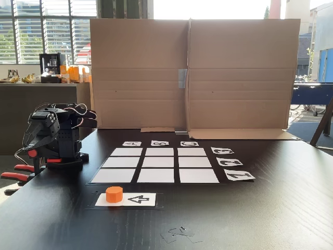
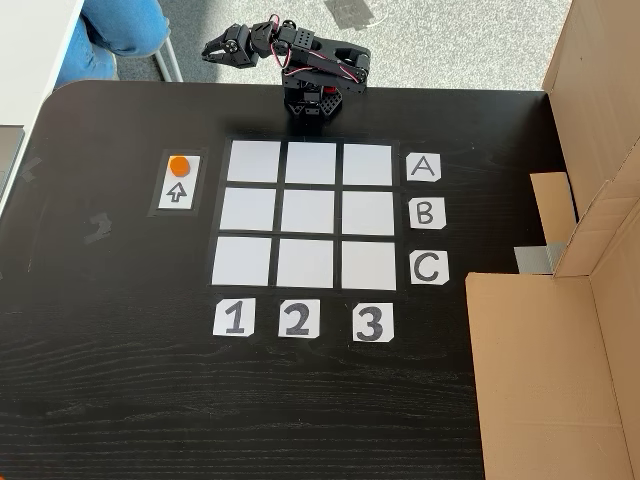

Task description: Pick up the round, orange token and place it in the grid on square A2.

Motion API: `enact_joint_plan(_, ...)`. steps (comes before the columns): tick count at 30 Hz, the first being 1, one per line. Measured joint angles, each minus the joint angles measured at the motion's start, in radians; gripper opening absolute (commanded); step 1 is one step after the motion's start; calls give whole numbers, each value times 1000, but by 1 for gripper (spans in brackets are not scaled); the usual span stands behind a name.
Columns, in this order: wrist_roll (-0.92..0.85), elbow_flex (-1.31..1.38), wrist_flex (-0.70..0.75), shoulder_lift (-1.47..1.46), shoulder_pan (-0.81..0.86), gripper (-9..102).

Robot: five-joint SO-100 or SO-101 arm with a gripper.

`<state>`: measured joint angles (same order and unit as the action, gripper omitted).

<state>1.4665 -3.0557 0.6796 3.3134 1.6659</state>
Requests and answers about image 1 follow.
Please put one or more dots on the paper sheet letter A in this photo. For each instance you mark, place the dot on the paper sheet letter A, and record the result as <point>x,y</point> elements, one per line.
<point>132,143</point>

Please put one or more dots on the paper sheet number 3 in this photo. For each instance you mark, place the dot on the paper sheet number 3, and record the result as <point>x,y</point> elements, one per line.
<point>222,150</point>

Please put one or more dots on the clear tape scraps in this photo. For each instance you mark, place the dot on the clear tape scraps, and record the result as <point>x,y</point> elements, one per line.
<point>179,234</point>

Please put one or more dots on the blue foosball table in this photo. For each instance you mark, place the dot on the blue foosball table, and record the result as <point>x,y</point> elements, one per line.
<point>309,93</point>

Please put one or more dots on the white arrow paper sheet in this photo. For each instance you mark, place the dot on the white arrow paper sheet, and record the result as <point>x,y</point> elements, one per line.
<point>140,200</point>

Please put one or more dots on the black red clamp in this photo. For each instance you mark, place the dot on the black red clamp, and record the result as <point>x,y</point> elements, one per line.
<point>39,160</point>
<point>15,177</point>

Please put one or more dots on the brown cardboard screen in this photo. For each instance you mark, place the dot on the brown cardboard screen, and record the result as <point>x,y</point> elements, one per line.
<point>138,65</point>
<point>242,65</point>

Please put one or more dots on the dark wooden leg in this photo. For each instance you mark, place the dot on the dark wooden leg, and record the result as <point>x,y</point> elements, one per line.
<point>322,122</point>

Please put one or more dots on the yellow bananas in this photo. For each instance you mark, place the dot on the yellow bananas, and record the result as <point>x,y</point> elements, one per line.
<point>28,79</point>

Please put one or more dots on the black coffee machine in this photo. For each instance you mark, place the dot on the black coffee machine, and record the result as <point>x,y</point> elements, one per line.
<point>52,67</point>

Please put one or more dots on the grey tape strip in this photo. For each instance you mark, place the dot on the grey tape strip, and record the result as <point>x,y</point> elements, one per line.
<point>182,78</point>
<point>181,132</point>

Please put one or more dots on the grid of nine white squares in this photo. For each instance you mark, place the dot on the grid of nine white squares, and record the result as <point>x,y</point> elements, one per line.
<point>158,164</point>

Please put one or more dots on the paper sheet number 2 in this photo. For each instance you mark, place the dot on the paper sheet number 2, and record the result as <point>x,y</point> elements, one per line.
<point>229,162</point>

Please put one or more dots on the paper sheet number 1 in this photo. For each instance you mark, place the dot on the paper sheet number 1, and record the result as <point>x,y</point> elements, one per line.
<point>239,175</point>

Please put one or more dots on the round orange token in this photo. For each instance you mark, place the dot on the round orange token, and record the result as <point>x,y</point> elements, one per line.
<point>114,194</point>

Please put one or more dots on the orange cartons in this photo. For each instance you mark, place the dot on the orange cartons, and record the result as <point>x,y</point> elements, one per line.
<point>74,73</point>

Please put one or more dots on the paper sheet letter C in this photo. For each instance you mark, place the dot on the paper sheet letter C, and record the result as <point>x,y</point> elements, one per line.
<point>189,143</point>

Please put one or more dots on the paper sheet letter B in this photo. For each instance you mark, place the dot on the paper sheet letter B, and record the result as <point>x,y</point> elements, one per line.
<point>160,143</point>

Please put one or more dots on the brown counter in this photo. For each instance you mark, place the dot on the brown counter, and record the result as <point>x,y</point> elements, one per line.
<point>15,117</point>

